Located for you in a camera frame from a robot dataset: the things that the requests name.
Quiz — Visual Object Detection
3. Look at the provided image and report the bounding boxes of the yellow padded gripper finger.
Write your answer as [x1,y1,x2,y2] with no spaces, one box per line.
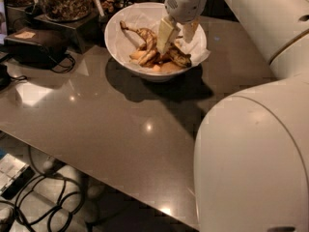
[183,19,199,44]
[156,16,180,54]

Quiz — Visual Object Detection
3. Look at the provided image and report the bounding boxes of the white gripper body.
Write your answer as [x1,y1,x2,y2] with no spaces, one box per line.
[164,0,207,24]

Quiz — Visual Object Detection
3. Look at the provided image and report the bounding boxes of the brown spotted banana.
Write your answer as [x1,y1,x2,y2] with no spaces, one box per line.
[120,20,157,66]
[166,43,192,68]

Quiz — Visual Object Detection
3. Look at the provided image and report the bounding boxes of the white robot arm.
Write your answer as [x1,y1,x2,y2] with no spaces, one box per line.
[165,0,309,232]

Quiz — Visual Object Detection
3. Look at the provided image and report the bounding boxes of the white paper bowl liner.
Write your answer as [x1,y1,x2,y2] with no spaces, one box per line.
[104,3,210,76]

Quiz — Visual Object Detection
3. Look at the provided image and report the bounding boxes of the yellow banana bottom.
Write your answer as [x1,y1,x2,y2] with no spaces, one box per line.
[152,62,182,73]

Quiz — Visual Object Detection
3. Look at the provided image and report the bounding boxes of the yellow banana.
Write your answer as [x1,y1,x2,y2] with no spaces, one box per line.
[152,62,182,73]
[129,50,146,60]

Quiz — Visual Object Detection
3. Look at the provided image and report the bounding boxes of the yellow banana middle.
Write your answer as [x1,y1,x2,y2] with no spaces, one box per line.
[129,50,146,60]

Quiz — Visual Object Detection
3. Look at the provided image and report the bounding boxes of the white ceramic bowl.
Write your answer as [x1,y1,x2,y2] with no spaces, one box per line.
[104,2,210,82]

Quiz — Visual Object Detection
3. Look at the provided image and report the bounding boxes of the dark metal jar stand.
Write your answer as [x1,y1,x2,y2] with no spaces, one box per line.
[35,11,102,53]

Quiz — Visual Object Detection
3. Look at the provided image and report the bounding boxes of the glass jar of nuts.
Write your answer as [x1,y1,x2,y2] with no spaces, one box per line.
[39,0,92,22]

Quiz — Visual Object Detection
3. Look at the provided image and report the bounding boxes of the black box device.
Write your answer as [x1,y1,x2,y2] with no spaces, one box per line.
[4,27,68,70]

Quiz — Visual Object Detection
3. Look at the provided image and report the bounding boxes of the black object left edge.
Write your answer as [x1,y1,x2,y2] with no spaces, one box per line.
[0,64,27,91]

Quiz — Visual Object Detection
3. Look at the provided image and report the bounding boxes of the white power strip box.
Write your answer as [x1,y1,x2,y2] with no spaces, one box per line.
[0,154,29,199]

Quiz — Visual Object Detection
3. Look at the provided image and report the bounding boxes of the black cable on table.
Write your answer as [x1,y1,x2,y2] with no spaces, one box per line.
[49,52,77,74]

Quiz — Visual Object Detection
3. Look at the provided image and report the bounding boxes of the black cables on floor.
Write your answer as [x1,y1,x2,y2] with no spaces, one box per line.
[0,145,87,232]

